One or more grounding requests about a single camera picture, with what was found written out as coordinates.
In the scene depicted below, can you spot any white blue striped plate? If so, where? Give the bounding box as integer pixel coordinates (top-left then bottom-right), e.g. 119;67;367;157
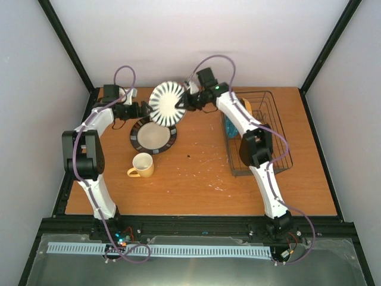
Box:
148;81;186;127

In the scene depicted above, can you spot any teal polka dot plate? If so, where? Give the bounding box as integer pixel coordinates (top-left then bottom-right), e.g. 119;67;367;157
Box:
224;116;241;139

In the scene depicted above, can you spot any yellow plate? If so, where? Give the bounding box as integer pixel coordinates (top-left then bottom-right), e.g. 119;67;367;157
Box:
240;98;252;115

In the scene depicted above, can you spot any black wire dish rack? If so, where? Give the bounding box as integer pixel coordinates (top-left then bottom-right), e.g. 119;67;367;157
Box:
221;90;293;177

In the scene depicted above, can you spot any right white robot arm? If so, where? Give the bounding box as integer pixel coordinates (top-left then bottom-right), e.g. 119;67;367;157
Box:
175;68;292;241

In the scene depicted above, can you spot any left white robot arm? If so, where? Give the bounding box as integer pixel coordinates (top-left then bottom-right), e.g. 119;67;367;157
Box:
61;84;149;240

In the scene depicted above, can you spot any black rimmed striped plate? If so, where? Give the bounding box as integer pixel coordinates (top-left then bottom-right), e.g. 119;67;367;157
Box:
129;117;177;155

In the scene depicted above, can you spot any yellow mug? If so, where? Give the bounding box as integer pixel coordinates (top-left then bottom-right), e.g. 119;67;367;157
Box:
127;153;154;178

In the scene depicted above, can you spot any left controller board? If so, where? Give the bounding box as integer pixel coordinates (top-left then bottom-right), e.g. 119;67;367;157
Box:
115;226;135;247

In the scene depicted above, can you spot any controller board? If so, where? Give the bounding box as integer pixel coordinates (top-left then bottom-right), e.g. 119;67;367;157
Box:
115;226;135;247
280;232;298;260

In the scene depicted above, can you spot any right controller board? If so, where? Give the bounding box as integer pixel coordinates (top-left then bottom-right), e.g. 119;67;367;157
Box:
280;232;298;260

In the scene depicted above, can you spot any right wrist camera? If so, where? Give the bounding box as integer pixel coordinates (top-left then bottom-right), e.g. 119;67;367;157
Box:
184;80;199;95

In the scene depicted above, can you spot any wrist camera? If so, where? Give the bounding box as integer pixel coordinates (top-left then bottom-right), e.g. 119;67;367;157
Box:
119;87;138;105
184;80;199;95

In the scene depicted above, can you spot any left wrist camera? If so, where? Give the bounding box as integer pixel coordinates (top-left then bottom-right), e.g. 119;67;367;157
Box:
119;87;138;105

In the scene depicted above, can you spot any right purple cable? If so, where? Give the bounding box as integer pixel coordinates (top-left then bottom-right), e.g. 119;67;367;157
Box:
183;55;316;266

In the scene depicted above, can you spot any purple cable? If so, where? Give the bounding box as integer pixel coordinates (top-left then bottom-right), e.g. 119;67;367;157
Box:
71;65;152;263
183;55;316;266

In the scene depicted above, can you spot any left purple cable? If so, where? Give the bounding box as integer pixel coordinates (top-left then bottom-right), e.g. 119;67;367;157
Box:
71;65;152;263

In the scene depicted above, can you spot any black aluminium frame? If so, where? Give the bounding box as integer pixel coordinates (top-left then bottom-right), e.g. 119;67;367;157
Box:
19;1;374;285

